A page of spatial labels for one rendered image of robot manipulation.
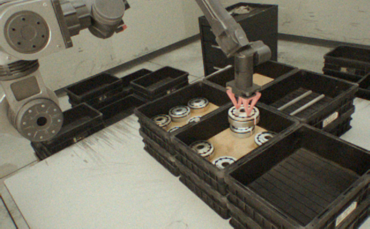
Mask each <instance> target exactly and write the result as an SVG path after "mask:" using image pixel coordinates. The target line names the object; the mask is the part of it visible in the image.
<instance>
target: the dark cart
mask: <svg viewBox="0 0 370 229"><path fill-rule="evenodd" d="M242 6H244V7H246V6H248V7H250V8H253V9H254V10H253V11H251V12H249V13H245V14H238V15H234V16H233V18H234V20H235V21H236V23H239V25H240V27H241V28H242V29H243V31H244V33H245V34H246V38H247V40H248V41H249V43H250V42H258V41H262V42H263V44H264V45H266V46H268V47H269V48H270V50H271V58H270V60H274V61H278V5H270V4H261V3H246V2H240V3H236V4H234V5H231V6H228V7H226V8H225V10H226V11H227V12H230V11H232V10H233V9H234V10H235V8H239V7H242ZM198 24H199V34H200V40H201V50H202V60H203V70H204V76H205V77H206V76H208V75H210V74H212V73H214V72H216V71H218V70H220V69H222V68H224V67H226V66H228V65H235V56H232V57H229V58H227V56H226V55H225V54H224V53H223V51H222V49H221V48H220V46H219V45H218V44H217V42H216V40H215V39H216V37H215V35H214V33H213V32H212V28H211V26H210V24H209V22H208V20H207V19H206V17H205V15H203V16H201V17H198Z"/></svg>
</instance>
